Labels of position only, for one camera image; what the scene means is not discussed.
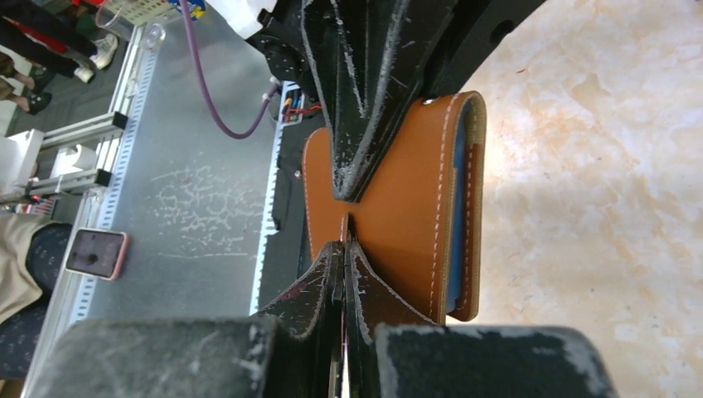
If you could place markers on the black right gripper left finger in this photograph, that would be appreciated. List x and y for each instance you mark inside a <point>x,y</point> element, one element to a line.
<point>283,350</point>

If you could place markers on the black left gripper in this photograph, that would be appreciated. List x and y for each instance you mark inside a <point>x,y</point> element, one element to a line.
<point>371,60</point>

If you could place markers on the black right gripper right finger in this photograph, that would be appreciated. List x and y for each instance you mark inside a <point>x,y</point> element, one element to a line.
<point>395,351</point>

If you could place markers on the brown leather card holder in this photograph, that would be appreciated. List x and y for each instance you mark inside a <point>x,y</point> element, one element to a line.
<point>419,220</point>

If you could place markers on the pink cased smartphone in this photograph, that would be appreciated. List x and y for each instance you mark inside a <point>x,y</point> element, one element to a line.
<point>97,253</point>

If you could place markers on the aluminium frame rail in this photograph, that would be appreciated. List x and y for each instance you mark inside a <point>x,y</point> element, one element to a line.
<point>99,188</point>

